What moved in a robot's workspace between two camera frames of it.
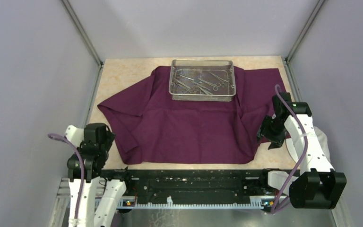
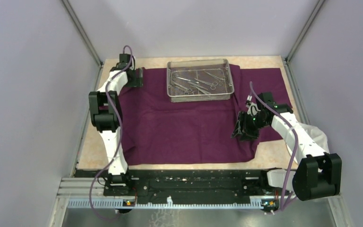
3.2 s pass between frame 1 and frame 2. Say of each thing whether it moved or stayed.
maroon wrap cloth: stayed
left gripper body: moved
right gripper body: moved
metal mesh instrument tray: stayed
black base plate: stayed
